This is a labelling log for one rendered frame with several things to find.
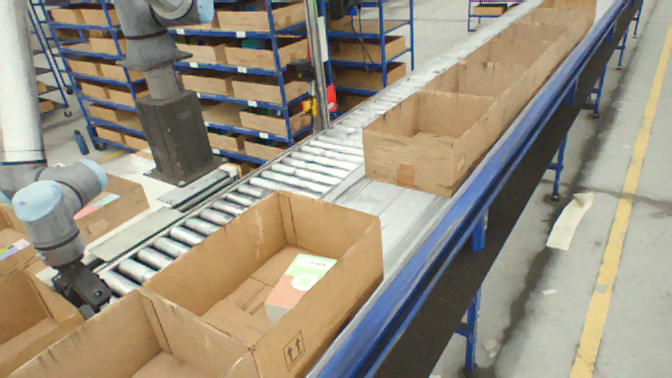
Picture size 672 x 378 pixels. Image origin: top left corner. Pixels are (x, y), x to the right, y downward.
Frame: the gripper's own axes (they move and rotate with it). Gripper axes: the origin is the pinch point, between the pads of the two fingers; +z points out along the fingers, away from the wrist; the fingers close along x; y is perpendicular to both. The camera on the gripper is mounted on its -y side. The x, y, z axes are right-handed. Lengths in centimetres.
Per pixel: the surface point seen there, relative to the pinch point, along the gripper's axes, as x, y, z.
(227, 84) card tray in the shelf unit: -157, 121, 0
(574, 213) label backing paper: -223, -76, 79
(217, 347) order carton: 1, -49, -20
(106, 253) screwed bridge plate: -19.9, 34.0, 5.1
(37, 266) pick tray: -4.3, 44.8, 2.9
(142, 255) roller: -25.5, 23.4, 6.0
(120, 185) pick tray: -44, 60, -1
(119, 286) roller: -12.9, 16.1, 5.7
